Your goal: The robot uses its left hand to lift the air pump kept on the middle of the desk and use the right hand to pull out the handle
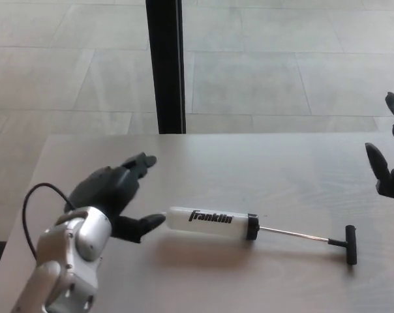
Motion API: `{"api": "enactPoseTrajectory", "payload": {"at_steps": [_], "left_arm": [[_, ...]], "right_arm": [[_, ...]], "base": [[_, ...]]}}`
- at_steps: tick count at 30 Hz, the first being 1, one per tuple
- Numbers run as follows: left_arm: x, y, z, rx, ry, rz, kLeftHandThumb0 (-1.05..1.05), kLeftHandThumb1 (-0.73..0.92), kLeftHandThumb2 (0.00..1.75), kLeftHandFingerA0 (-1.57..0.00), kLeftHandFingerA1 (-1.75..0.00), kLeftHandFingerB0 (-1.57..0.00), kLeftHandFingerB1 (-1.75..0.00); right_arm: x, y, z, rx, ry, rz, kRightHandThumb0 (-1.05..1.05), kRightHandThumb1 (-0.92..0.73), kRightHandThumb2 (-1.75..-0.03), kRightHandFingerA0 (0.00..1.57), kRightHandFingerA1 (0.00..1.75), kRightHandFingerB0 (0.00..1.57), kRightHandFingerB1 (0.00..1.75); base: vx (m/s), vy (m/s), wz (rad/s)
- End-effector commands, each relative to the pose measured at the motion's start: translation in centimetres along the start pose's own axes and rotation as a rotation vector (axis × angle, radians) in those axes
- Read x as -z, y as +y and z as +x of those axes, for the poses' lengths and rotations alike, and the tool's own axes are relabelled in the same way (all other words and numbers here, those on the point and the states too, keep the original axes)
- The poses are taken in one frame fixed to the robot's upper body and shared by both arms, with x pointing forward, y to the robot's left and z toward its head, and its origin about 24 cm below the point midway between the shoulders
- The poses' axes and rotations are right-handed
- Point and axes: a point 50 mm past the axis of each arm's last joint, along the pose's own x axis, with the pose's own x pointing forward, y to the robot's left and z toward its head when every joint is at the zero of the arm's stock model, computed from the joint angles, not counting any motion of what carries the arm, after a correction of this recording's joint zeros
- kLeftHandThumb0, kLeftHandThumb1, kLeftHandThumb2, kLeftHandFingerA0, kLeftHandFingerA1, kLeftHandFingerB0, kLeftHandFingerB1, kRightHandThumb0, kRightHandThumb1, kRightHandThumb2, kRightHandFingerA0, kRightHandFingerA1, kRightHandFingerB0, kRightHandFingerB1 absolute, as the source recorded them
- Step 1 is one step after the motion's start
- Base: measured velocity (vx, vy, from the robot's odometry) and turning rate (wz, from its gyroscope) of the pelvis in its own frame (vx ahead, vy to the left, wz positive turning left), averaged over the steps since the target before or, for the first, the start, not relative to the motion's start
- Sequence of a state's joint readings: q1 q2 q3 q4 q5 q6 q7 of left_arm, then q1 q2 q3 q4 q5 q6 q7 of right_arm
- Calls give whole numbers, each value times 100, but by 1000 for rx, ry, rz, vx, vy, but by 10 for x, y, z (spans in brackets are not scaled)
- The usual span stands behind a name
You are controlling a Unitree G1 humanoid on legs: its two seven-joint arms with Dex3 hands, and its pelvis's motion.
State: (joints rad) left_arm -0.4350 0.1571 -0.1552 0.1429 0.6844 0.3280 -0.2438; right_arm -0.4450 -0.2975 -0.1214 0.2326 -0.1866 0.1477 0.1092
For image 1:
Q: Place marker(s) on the black vertical frame post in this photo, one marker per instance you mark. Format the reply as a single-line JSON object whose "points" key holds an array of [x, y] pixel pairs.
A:
{"points": [[166, 68]]}

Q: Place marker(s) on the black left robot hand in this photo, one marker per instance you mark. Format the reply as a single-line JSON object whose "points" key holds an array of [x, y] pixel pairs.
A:
{"points": [[109, 189]]}

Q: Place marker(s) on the white Franklin air pump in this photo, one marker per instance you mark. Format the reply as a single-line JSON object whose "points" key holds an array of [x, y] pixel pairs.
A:
{"points": [[210, 221]]}

